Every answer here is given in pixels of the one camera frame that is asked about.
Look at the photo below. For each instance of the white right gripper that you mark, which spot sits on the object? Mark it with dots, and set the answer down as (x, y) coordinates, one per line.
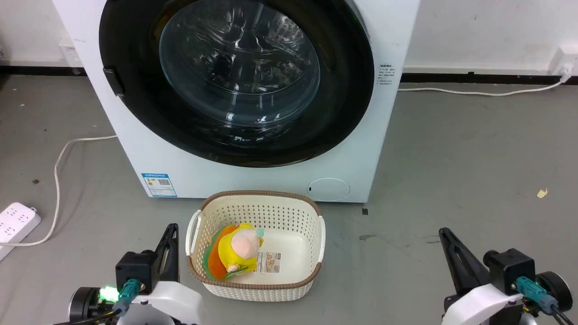
(483, 307)

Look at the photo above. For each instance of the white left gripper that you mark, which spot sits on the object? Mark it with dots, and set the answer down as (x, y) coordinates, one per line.
(171, 304)

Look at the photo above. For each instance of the round black glass washer door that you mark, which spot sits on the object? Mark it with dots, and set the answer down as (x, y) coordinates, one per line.
(135, 90)

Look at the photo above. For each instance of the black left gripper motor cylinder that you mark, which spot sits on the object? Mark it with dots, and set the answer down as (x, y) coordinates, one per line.
(83, 304)

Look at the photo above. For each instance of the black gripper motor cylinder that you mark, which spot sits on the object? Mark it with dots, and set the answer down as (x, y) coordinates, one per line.
(83, 304)
(557, 289)

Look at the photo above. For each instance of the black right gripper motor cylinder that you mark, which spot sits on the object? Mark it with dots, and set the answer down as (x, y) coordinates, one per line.
(557, 289)

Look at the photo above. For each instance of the white front-load washing machine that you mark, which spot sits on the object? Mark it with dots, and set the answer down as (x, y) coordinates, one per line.
(271, 180)

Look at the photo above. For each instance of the yellow orange plush doll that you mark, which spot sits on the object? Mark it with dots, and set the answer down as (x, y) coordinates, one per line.
(230, 255)

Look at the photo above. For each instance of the blue energy label sticker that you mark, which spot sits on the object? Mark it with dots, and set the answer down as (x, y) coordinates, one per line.
(159, 185)

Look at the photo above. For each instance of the paper label sticker in basket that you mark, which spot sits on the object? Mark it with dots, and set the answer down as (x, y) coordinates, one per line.
(268, 262)

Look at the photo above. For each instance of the small yellow paper scrap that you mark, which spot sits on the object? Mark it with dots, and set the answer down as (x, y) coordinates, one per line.
(542, 193)

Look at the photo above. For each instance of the cream perforated laundry basket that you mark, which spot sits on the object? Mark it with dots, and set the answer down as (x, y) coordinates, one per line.
(289, 212)

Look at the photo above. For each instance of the round white filter cover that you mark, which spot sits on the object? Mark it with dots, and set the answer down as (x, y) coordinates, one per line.
(328, 189)

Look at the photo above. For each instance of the white power strip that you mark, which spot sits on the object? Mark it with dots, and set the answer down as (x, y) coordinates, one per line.
(16, 223)

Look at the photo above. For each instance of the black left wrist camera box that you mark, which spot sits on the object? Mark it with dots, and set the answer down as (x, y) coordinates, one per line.
(135, 266)

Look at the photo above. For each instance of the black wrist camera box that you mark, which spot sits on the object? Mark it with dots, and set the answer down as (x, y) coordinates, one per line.
(512, 266)
(135, 266)

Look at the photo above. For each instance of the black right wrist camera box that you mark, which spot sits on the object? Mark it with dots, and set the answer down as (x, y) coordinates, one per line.
(512, 266)

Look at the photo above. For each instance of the white wall socket plate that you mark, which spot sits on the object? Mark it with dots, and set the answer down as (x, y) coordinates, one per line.
(70, 52)

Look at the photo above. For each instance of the white wall socket with plug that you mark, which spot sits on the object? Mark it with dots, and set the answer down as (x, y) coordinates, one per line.
(562, 61)

